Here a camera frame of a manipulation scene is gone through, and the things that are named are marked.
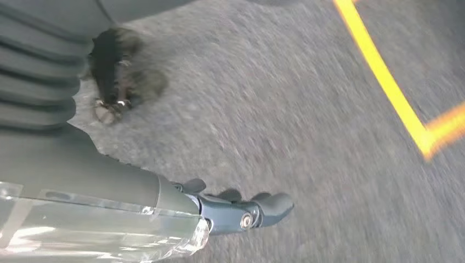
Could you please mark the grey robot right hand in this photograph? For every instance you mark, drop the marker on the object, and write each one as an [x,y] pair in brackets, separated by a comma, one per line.
[91,188]

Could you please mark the yellow floor tape marking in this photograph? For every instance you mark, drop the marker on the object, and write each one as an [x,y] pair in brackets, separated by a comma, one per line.
[385,72]

